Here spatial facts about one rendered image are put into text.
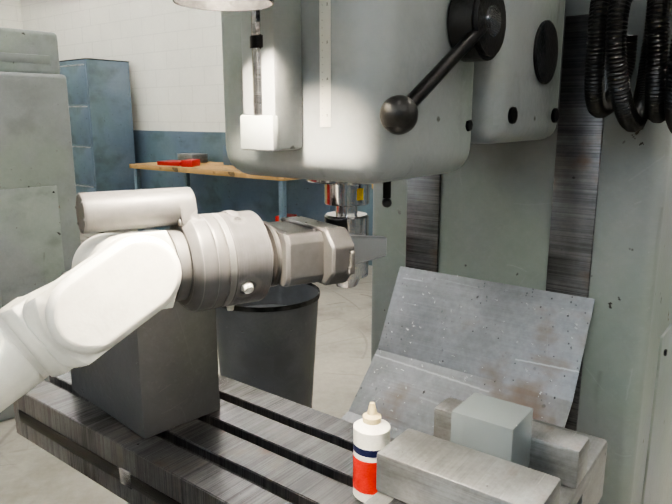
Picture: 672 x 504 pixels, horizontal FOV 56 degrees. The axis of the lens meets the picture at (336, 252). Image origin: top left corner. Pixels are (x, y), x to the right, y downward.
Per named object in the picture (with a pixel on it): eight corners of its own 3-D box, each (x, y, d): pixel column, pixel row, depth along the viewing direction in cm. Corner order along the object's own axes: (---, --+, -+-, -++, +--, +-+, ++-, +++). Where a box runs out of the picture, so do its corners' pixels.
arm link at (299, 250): (356, 211, 59) (239, 221, 52) (355, 309, 61) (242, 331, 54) (291, 197, 69) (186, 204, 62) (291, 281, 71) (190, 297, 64)
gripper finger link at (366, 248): (382, 260, 66) (332, 267, 63) (382, 230, 66) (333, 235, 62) (391, 263, 65) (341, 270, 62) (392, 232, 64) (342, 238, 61)
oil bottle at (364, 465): (375, 509, 67) (377, 414, 64) (345, 495, 69) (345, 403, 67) (396, 491, 70) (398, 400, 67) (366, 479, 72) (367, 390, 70)
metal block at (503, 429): (509, 490, 56) (513, 429, 55) (448, 468, 60) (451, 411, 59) (529, 465, 60) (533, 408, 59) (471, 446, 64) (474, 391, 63)
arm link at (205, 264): (237, 312, 55) (103, 335, 49) (194, 300, 64) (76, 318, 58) (226, 183, 54) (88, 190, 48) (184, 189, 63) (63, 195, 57)
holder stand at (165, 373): (143, 440, 81) (133, 291, 77) (71, 390, 96) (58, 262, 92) (221, 410, 89) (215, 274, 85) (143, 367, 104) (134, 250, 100)
